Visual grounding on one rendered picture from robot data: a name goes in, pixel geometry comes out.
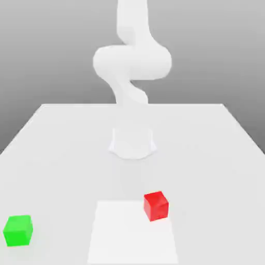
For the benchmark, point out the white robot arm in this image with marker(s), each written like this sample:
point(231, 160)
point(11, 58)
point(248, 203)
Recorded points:
point(132, 62)

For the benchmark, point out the small green cube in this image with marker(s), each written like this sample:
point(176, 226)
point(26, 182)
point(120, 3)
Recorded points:
point(18, 230)

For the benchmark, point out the small red cube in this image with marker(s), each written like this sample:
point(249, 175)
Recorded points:
point(156, 206)

